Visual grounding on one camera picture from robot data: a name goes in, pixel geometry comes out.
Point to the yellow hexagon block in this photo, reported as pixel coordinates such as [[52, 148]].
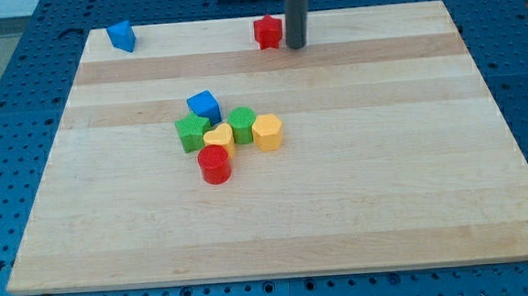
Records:
[[267, 131]]

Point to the green cylinder block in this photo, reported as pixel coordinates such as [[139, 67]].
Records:
[[241, 120]]

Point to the yellow heart block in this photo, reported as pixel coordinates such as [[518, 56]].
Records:
[[222, 135]]

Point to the red cylinder block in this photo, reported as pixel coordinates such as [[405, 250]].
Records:
[[214, 164]]

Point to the blue cube block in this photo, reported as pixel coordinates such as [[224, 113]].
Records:
[[205, 105]]

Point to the green star block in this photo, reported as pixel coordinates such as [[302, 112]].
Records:
[[191, 130]]

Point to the red star block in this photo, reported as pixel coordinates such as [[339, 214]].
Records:
[[267, 31]]

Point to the light wooden board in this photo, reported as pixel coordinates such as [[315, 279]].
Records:
[[394, 156]]

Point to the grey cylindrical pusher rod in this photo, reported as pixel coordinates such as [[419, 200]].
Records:
[[296, 23]]

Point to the blue triangle block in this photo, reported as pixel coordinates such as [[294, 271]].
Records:
[[122, 36]]

